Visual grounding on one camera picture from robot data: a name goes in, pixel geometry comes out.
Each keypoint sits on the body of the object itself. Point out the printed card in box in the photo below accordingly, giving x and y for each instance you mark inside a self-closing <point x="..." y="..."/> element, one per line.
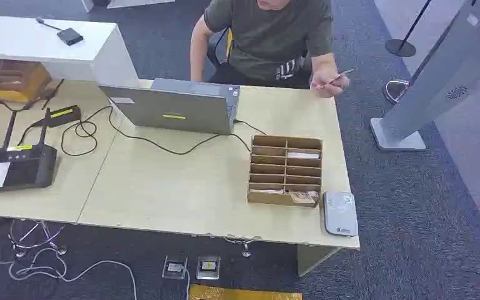
<point x="302" y="198"/>

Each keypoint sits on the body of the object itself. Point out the black stanchion post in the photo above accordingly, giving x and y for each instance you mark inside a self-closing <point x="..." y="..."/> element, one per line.
<point x="405" y="35"/>

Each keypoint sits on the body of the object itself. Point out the wooden card box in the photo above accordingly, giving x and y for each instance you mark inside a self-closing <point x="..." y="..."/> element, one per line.
<point x="285" y="172"/>

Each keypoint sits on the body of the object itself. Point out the grey kiosk stand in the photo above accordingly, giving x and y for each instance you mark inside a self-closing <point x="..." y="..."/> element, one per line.
<point x="438" y="78"/>

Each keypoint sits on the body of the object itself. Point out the black router with antennas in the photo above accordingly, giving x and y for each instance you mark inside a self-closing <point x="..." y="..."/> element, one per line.
<point x="20" y="163"/>

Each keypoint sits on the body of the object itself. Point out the silver floor socket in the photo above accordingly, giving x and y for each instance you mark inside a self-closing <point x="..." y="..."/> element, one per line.
<point x="208" y="267"/>
<point x="174" y="268"/>

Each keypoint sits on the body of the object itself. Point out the person's left hand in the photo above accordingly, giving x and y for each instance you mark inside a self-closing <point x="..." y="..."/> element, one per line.
<point x="327" y="82"/>

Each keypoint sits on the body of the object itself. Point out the grey laptop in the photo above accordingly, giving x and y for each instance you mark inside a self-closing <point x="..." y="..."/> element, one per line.
<point x="173" y="109"/>

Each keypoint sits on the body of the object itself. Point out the person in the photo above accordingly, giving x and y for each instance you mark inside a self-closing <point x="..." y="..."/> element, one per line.
<point x="273" y="37"/>

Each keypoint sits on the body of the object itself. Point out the chrome chair base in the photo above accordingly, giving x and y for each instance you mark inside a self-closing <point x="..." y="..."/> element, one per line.
<point x="37" y="238"/>

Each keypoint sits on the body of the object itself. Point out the pale card in box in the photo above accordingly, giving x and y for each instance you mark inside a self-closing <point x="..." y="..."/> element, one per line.
<point x="268" y="191"/>

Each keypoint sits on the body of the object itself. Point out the grey card reader device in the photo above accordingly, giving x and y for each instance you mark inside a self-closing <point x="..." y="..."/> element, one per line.
<point x="339" y="213"/>

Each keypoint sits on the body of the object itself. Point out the white cabinet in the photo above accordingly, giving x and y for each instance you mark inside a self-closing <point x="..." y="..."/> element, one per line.
<point x="53" y="49"/>

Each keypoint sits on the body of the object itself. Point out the white card in box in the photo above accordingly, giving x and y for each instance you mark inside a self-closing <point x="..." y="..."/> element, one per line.
<point x="303" y="155"/>

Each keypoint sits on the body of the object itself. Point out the black desk microphone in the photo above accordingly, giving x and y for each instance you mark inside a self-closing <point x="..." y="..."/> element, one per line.
<point x="68" y="35"/>

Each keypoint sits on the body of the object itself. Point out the black power adapter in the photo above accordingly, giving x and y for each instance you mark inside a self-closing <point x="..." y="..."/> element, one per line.
<point x="60" y="115"/>

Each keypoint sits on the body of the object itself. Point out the brown cardboard box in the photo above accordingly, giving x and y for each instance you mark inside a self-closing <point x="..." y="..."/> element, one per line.
<point x="10" y="80"/>

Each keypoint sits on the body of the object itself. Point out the yellow floor mat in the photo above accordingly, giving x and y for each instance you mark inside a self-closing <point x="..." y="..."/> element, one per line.
<point x="244" y="294"/>

